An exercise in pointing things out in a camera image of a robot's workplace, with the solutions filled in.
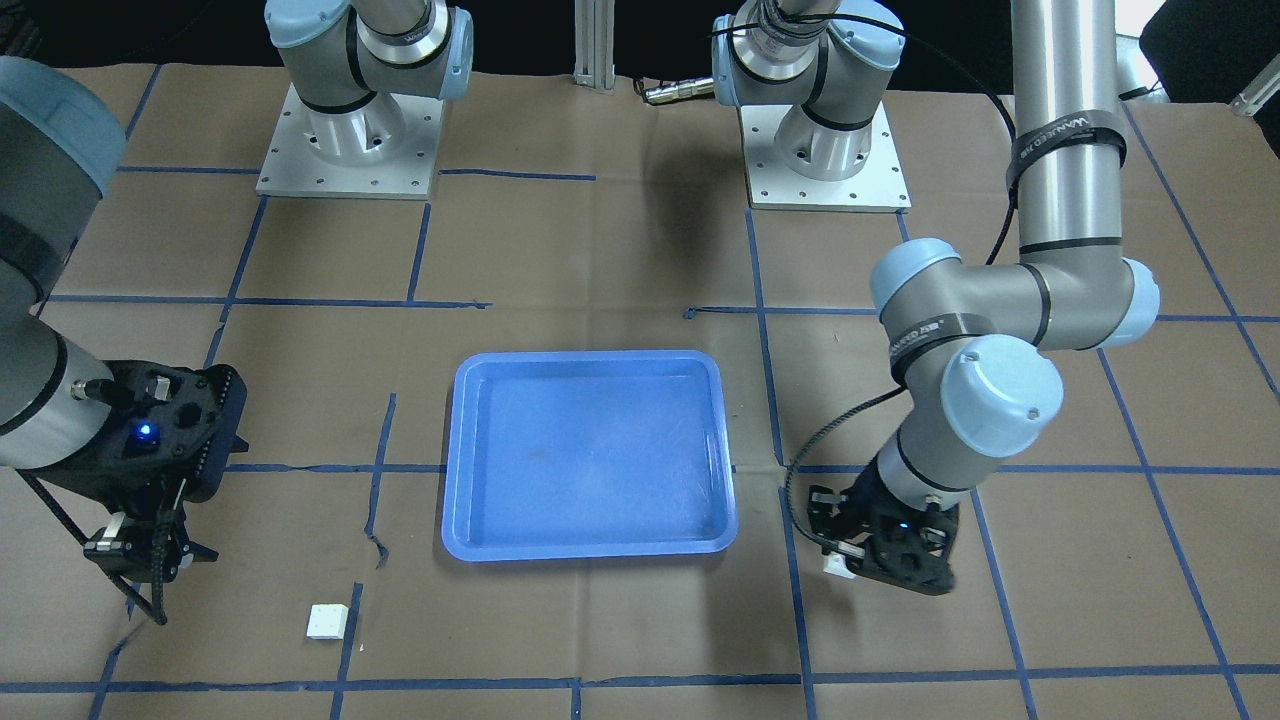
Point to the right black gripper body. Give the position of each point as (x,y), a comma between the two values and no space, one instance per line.
(112,471)

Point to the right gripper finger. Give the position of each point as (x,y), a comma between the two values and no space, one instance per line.
(152,604)
(195,552)

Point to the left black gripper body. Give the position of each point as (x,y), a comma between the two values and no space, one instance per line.
(853,509)

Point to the white block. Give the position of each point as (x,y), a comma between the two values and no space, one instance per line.
(327,622)
(835,564)

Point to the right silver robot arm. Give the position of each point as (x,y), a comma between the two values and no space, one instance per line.
(61,147)

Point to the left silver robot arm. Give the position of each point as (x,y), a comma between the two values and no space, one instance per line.
(969,343)

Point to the blue plastic tray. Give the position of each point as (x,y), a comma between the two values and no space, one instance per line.
(588,455)

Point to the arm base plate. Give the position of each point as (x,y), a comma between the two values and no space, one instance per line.
(386,150)
(794,164)

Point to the aluminium frame post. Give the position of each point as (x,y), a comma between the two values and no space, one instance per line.
(593,42)

